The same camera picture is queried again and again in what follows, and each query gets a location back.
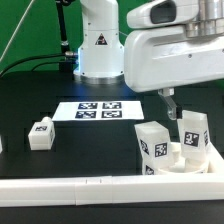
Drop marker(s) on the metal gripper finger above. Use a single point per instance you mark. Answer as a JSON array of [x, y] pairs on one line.
[[166, 95]]

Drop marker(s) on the white marker sheet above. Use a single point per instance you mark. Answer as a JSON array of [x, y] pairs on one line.
[[94, 111]]

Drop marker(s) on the white part left edge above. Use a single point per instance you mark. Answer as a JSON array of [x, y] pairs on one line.
[[1, 147]]

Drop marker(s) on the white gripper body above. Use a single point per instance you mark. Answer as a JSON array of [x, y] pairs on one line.
[[164, 57]]

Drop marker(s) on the white L-shaped fence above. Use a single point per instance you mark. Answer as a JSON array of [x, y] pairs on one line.
[[118, 189]]

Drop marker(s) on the thin white rod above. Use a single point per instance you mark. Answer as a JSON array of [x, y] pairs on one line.
[[19, 24]]

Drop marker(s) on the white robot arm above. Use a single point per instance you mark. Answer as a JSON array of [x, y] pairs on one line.
[[101, 55]]

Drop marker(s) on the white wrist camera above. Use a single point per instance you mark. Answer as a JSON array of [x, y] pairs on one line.
[[163, 13]]

